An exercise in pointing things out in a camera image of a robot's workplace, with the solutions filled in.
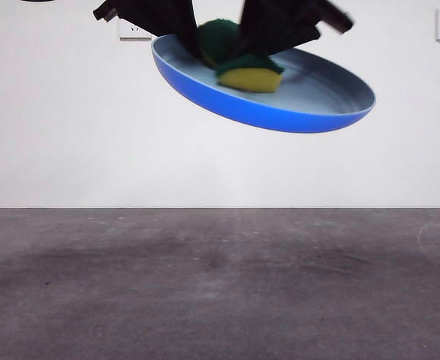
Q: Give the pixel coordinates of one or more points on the blue round plate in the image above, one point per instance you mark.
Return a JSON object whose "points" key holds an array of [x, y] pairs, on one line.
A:
{"points": [[280, 120]]}

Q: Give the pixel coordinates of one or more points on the yellow sponge with green pad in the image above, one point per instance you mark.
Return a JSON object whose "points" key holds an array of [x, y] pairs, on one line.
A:
{"points": [[250, 80]]}

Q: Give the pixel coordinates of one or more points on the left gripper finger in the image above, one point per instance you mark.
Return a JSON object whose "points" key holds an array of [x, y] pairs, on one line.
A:
{"points": [[163, 20]]}

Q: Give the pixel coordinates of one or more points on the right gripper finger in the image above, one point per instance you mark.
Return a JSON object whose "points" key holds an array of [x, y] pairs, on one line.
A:
{"points": [[272, 26]]}

